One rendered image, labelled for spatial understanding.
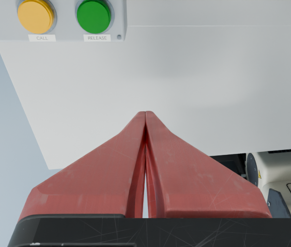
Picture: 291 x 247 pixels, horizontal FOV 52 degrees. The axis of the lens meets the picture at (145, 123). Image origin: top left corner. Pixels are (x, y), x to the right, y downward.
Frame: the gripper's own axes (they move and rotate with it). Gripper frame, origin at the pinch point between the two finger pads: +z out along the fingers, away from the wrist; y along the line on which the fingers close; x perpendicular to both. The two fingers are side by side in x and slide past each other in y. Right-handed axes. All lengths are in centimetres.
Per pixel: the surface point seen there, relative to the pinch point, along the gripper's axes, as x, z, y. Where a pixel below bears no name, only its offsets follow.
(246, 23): 6.9, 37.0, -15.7
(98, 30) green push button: 4.3, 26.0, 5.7
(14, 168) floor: 121, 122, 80
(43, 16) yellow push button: 2.7, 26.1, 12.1
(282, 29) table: 7.8, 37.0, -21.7
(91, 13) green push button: 2.3, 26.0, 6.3
